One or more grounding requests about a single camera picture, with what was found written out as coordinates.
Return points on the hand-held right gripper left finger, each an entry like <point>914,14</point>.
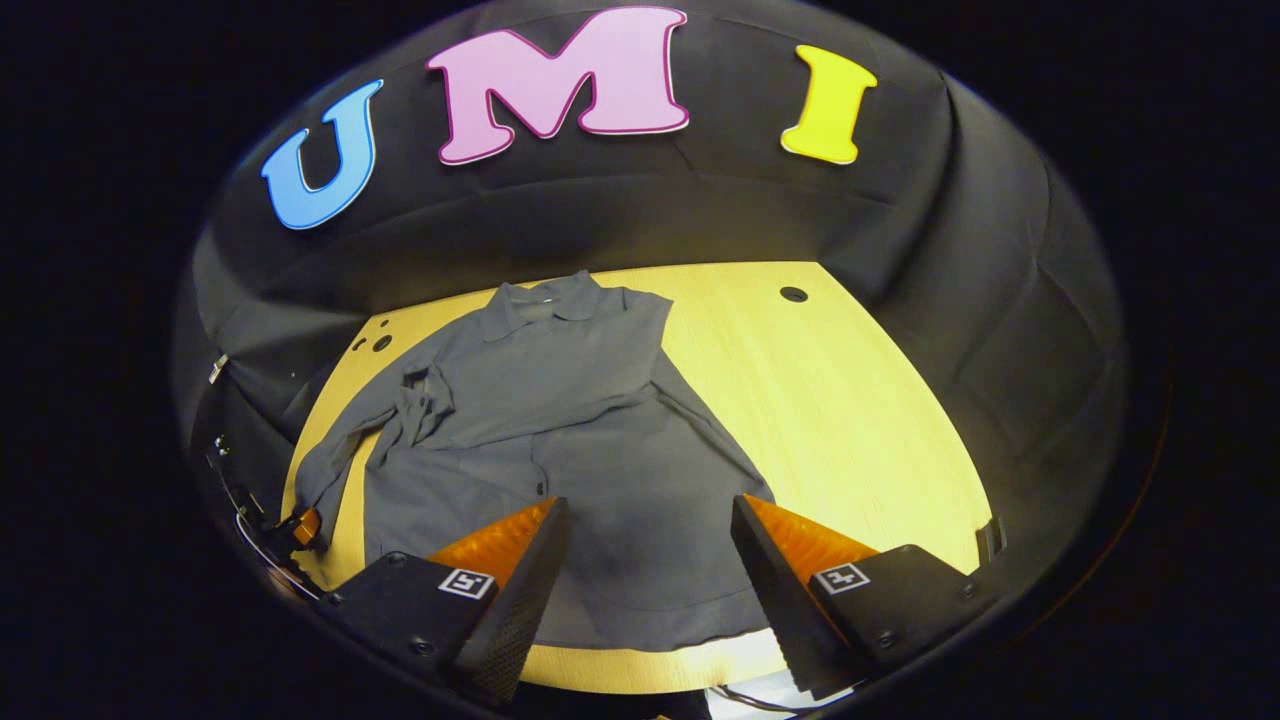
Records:
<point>525,600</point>

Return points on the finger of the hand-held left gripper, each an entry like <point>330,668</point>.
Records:
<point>307,527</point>

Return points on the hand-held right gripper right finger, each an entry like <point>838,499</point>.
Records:
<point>775,600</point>

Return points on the grey long-sleeved collared shirt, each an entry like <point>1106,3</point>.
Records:
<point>560,400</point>

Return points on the small white cloth clip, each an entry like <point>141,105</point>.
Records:
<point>218,368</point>

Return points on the black table edge clip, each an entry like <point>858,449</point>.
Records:
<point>991,540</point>

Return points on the black backdrop cloth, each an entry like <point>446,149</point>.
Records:
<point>1000,300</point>

